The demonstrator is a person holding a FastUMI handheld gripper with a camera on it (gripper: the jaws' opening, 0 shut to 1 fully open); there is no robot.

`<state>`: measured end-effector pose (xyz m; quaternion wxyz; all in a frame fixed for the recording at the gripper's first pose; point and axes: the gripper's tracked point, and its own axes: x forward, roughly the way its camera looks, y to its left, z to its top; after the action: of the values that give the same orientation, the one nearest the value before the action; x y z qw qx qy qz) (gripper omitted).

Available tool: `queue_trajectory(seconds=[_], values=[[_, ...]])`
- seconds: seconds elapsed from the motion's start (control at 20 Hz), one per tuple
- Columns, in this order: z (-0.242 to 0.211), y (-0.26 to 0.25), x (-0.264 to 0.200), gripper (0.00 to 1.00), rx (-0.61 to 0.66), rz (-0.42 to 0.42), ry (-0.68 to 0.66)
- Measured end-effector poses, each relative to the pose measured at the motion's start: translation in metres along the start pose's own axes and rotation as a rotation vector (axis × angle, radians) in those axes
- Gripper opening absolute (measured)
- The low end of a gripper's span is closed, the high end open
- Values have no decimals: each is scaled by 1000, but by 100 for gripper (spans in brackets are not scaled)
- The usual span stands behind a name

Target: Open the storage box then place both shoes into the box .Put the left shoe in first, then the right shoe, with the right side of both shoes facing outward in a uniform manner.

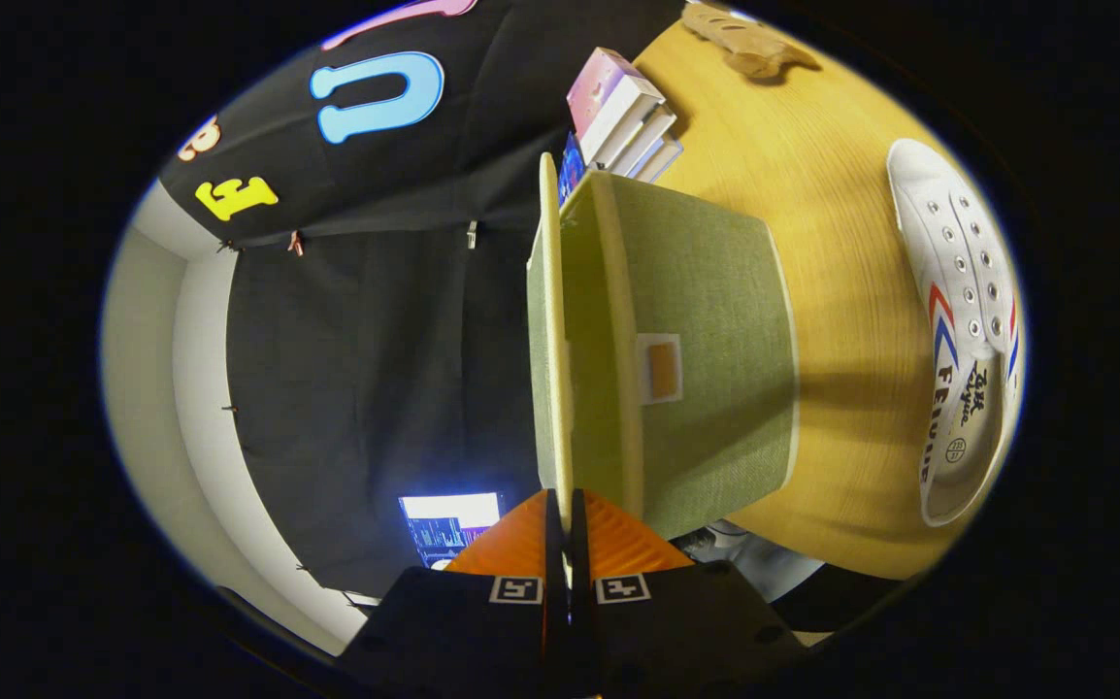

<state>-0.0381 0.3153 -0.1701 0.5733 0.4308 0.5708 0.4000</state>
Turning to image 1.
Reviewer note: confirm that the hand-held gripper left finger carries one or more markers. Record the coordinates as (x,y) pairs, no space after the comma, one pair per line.
(553,582)

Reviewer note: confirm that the brown plush toy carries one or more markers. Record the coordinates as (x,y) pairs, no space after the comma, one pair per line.
(744,39)

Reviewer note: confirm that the computer monitor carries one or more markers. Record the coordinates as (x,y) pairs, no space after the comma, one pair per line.
(448,524)

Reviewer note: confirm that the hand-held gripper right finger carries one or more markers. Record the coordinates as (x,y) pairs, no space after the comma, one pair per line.
(579,582)

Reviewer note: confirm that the white book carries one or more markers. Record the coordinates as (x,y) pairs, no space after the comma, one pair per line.
(623,116)

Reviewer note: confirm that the white canvas shoe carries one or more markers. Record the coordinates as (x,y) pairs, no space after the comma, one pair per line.
(958,291)

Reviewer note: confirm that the pale blue book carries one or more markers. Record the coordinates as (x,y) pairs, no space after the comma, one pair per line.
(662,160)

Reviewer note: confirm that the black backdrop cloth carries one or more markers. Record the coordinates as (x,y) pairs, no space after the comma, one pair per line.
(376,320)

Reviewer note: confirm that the green fabric storage box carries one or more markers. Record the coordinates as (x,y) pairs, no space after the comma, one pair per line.
(706,320)

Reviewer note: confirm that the dark blue book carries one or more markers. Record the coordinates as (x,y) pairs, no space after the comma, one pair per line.
(570,170)

